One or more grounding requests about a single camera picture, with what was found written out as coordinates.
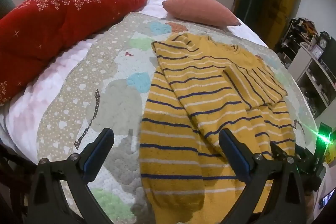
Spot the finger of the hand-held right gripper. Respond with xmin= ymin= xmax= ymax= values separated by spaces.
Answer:
xmin=270 ymin=141 xmax=296 ymax=162

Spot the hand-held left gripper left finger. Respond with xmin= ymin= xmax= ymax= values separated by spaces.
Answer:
xmin=26 ymin=128 xmax=115 ymax=224

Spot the cluttered white shelf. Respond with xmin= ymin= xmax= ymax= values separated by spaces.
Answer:
xmin=278 ymin=17 xmax=336 ymax=119

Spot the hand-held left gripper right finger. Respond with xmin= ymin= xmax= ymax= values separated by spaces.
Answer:
xmin=218 ymin=128 xmax=308 ymax=224

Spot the white fleece bed sheet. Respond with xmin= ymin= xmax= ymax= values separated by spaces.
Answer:
xmin=0 ymin=0 xmax=275 ymax=161

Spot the wooden door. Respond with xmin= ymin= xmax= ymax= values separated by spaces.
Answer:
xmin=235 ymin=0 xmax=301 ymax=49

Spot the pink pillow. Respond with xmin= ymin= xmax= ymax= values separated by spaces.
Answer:
xmin=162 ymin=0 xmax=242 ymax=28

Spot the teal cushion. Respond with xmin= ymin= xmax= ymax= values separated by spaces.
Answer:
xmin=0 ymin=0 xmax=13 ymax=19

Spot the patterned quilted bed mat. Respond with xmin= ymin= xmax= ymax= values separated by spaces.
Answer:
xmin=37 ymin=12 xmax=317 ymax=224

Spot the yellow striped sweater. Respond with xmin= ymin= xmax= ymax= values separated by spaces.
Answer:
xmin=152 ymin=33 xmax=288 ymax=147

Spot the red floral quilt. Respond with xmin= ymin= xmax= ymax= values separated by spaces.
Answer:
xmin=0 ymin=0 xmax=151 ymax=106

